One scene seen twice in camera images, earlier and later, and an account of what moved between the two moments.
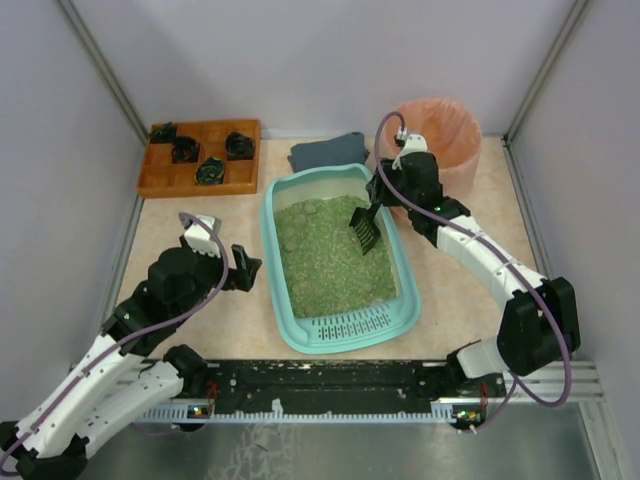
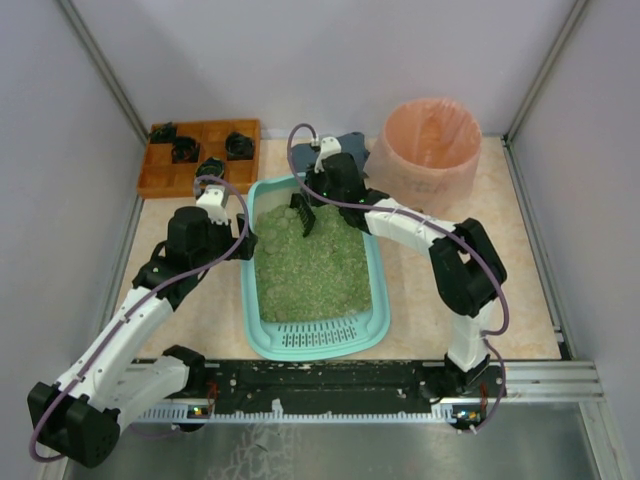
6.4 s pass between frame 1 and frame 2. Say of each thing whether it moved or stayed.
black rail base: stayed
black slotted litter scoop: moved
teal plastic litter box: moved
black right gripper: moved
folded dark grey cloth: stayed
